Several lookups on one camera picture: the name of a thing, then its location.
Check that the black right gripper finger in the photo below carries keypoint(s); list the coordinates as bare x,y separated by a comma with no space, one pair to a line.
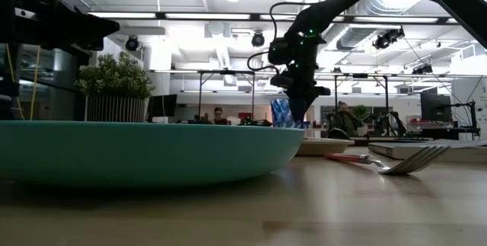
300,107

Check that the blue patterned plastic cup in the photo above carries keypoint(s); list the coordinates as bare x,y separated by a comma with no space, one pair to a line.
279,114

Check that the teal plastic plate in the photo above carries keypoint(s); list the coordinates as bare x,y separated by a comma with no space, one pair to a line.
144,154

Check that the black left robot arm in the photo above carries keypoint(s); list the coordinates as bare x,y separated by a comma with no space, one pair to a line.
45,13

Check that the beige plastic tray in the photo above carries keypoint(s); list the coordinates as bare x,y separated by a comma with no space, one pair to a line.
323,147

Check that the person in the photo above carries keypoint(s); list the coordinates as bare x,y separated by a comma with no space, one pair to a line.
218,116
344,122

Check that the black ceiling spotlight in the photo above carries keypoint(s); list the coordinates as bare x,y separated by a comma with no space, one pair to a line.
388,38
258,39
132,43

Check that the black paperback book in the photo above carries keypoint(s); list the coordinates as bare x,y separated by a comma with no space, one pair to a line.
403,150

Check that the black computer monitor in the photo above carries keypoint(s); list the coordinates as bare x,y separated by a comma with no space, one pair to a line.
163,105
435,107

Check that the potted green plant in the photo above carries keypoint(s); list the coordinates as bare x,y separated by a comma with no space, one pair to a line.
114,86

